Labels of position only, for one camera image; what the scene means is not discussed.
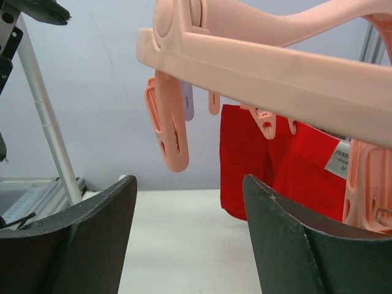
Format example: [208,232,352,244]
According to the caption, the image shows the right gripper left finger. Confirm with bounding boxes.
[1,175,137,293]

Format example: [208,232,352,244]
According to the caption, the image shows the pink round clip hanger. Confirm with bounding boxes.
[136,1,391,233]

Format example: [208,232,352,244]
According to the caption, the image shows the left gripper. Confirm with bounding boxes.
[1,0,70,89]

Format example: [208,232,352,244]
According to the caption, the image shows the red hanging clothes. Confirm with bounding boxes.
[219,105,349,221]

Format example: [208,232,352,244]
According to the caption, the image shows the metal clothes rack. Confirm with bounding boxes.
[2,16,82,228]

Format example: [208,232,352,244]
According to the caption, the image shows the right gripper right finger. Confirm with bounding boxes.
[243,175,391,294]

